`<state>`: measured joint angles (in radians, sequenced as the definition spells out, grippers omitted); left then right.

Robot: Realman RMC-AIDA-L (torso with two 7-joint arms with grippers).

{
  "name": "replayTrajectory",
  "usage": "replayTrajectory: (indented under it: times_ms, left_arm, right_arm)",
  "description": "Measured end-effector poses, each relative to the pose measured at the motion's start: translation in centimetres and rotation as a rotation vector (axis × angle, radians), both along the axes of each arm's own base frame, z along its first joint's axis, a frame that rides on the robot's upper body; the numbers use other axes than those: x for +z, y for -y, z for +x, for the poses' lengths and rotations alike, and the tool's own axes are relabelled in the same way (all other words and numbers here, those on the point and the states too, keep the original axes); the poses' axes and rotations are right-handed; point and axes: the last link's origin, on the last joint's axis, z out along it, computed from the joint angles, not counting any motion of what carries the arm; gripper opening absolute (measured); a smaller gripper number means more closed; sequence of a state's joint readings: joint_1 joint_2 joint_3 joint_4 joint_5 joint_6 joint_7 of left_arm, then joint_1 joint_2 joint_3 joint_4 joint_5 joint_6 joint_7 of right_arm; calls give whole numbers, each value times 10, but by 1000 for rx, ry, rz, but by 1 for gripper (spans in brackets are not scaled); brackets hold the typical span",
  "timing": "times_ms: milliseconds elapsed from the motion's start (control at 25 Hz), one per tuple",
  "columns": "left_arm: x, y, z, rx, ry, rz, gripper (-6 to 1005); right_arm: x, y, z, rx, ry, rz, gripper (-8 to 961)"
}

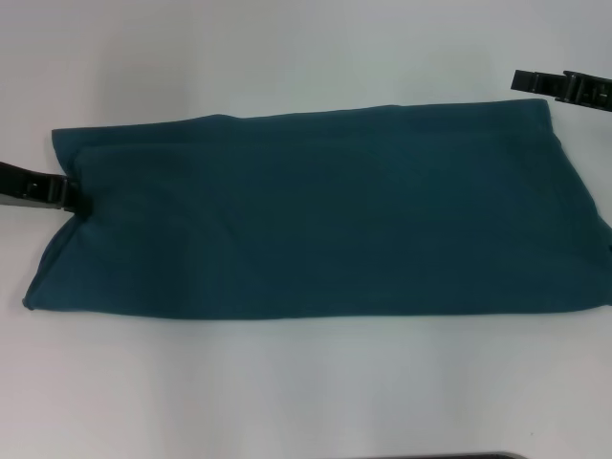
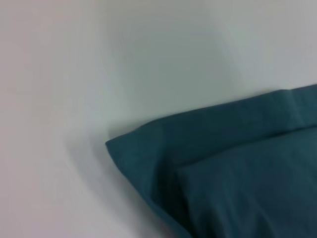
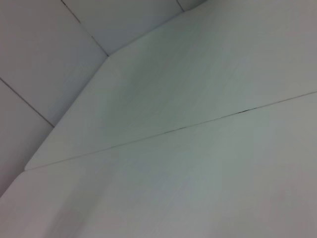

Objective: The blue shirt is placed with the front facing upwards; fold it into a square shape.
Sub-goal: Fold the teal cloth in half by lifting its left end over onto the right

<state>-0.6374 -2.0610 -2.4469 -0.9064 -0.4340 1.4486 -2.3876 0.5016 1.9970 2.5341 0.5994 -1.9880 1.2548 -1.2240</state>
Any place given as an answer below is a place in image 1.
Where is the teal T-shirt with FREE print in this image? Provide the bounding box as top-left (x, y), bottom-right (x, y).
top-left (21, 98), bottom-right (612, 320)

